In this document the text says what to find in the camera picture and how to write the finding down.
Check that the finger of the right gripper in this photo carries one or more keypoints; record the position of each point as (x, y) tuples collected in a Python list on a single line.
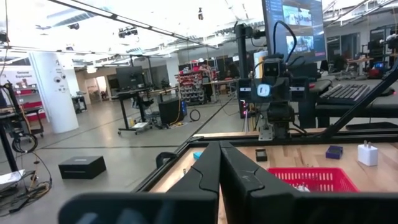
[(255, 93), (280, 91)]

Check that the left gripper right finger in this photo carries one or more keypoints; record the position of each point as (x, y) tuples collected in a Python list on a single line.
[(248, 202)]

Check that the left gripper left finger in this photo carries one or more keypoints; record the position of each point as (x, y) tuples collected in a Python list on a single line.
[(199, 205)]

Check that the black digital timer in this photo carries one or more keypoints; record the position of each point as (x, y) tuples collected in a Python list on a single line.
[(261, 155)]

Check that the teal digital timer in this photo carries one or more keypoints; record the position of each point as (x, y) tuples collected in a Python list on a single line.
[(197, 155)]

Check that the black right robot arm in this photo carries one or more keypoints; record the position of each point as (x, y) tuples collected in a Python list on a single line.
[(280, 115)]

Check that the purple digital timer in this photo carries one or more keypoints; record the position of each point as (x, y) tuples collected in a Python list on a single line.
[(334, 153)]

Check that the red bin storage rack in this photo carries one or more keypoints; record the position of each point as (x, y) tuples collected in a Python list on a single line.
[(191, 87)]

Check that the large display screen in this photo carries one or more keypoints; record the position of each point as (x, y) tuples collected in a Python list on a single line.
[(298, 31)]

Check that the black backlit keyboard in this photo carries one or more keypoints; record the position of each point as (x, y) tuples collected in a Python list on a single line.
[(345, 93)]

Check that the red plastic basket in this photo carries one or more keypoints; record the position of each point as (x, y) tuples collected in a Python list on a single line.
[(311, 170)]

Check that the black cabinet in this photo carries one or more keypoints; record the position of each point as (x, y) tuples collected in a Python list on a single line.
[(171, 110)]

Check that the dark grey desk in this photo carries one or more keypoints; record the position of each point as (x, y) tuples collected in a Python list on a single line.
[(357, 109)]

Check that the black monitor cart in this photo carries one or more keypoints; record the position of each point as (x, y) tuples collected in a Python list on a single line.
[(130, 77)]

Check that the black rectangular box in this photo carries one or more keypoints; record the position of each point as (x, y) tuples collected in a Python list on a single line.
[(82, 168)]

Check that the black overhead light bar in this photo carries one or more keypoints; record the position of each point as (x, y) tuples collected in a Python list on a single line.
[(133, 23)]

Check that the white building pillar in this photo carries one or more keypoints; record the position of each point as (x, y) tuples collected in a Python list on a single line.
[(53, 93)]

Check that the silver flat device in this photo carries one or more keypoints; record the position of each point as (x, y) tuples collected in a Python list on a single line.
[(11, 177)]

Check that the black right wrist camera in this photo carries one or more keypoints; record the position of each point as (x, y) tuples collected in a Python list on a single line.
[(273, 68)]

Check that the black screen stand post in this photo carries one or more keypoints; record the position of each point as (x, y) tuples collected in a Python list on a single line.
[(242, 49)]

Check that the black frame bracket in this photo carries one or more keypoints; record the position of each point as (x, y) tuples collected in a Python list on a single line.
[(158, 160)]

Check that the black aluminium table frame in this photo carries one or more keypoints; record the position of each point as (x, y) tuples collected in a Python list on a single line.
[(342, 138)]

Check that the black overhead camera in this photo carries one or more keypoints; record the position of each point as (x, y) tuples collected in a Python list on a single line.
[(127, 32)]

